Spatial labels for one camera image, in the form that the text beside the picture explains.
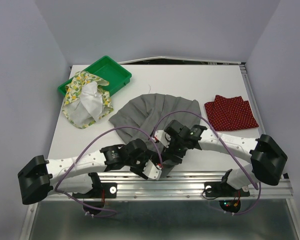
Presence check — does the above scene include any yellow lemon print skirt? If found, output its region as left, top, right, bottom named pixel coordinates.
left=61, top=71, right=114, bottom=129

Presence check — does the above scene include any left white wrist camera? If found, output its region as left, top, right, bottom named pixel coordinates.
left=142, top=160, right=162, bottom=181

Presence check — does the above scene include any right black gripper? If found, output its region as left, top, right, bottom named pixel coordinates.
left=161, top=134, right=187, bottom=164

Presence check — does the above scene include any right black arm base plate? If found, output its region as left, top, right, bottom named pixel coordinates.
left=202, top=181, right=250, bottom=199

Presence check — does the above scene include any red polka dot skirt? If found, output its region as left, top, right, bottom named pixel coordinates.
left=204, top=95, right=259, bottom=132

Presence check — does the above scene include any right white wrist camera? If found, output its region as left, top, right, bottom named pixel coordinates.
left=152, top=130, right=171, bottom=148

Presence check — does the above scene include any grey skirt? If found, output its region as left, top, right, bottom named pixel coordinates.
left=109, top=93, right=201, bottom=178

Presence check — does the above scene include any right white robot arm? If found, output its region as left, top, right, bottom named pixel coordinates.
left=155, top=120, right=288, bottom=199

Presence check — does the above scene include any green plastic tray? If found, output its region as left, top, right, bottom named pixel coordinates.
left=57, top=55, right=133, bottom=97

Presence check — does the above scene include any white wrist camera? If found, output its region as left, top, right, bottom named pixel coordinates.
left=152, top=130, right=171, bottom=148
left=142, top=160, right=162, bottom=181

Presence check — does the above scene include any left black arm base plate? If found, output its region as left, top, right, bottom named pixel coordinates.
left=72, top=182, right=118, bottom=199

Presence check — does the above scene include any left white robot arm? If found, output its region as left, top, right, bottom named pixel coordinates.
left=17, top=139, right=162, bottom=205

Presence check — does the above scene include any aluminium frame rail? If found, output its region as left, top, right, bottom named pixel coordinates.
left=34, top=171, right=293, bottom=203

